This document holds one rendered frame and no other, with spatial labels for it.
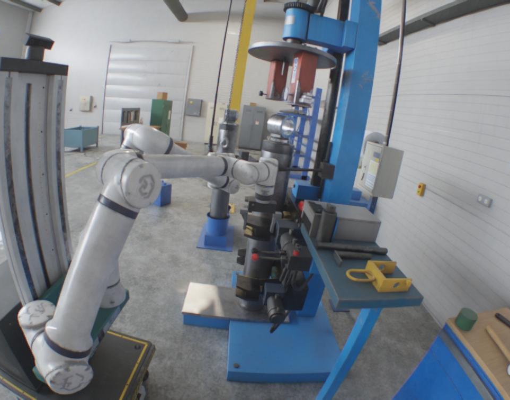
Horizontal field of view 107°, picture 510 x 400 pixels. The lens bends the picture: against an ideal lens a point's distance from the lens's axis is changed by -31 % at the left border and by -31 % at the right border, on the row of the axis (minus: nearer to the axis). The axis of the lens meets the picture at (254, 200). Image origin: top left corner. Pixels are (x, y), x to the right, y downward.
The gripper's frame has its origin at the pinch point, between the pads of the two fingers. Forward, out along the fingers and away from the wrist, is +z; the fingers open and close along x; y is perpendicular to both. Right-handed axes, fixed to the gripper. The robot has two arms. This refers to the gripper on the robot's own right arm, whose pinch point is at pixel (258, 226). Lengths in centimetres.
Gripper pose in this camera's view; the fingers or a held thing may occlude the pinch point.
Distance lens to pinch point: 133.2
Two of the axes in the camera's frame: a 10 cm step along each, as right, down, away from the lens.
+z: -1.4, 9.4, 3.1
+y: 0.4, 3.2, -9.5
